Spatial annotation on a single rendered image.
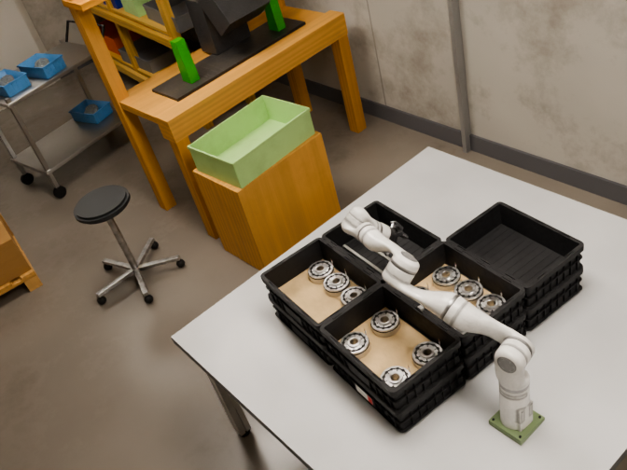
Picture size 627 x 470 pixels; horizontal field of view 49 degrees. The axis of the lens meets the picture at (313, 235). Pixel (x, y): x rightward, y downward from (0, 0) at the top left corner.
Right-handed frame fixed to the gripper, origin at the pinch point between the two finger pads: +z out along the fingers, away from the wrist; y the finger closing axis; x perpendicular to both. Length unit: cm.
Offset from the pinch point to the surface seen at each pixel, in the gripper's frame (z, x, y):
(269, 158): 35, 121, 59
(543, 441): 3, -61, -62
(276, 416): -28, 22, -71
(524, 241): 28.9, -35.2, 8.9
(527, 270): 21.4, -41.1, -4.1
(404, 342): -10.8, -14.2, -38.2
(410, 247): 11.6, 4.4, 1.8
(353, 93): 132, 153, 147
